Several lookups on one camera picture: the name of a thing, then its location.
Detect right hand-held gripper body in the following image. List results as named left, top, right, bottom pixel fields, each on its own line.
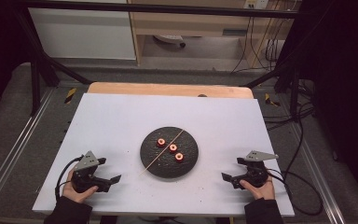
left=230, top=149, right=280, bottom=190

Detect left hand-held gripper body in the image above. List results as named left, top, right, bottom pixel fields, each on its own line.
left=71, top=150, right=112, bottom=194

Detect thin bamboo skewer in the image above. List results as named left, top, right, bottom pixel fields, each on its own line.
left=139, top=129, right=186, bottom=176

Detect round black plate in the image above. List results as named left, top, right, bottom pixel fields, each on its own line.
left=140, top=126, right=200, bottom=179

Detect person's right hand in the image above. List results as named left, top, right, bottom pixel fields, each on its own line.
left=239, top=177, right=276, bottom=201

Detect person's left hand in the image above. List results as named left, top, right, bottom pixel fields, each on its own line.
left=62, top=169, right=100, bottom=205

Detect yellow black tape strip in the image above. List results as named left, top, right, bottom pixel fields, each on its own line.
left=264, top=92, right=282, bottom=107
left=63, top=87, right=78, bottom=105

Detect wooden table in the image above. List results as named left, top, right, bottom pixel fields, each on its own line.
left=87, top=81, right=255, bottom=100

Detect white cabinet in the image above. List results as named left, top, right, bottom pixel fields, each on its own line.
left=27, top=0, right=137, bottom=61

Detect black curtain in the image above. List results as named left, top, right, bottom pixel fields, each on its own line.
left=0, top=0, right=33, bottom=123
left=279, top=0, right=358, bottom=213

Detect grey object with black wheel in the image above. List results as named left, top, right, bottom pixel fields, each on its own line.
left=153, top=34, right=187, bottom=49

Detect light wooden shelf unit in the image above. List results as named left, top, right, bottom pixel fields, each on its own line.
left=127, top=0, right=296, bottom=68

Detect white power strip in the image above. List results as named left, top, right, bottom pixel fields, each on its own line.
left=243, top=0, right=270, bottom=10

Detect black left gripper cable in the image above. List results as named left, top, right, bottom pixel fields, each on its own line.
left=54, top=155, right=85, bottom=202

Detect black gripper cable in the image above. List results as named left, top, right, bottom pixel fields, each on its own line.
left=265, top=102, right=324, bottom=217
left=54, top=155, right=85, bottom=202

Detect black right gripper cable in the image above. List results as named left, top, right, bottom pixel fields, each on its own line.
left=265, top=102, right=324, bottom=217

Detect aluminium rail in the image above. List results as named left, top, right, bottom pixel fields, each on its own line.
left=287, top=123, right=347, bottom=224
left=0, top=88, right=56, bottom=213

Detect black floor cables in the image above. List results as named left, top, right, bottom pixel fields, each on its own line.
left=262, top=78, right=317, bottom=133

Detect bundle of hanging cables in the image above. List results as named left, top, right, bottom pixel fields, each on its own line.
left=230, top=12, right=291, bottom=75

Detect black metal frame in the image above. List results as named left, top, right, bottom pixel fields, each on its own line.
left=11, top=0, right=303, bottom=117

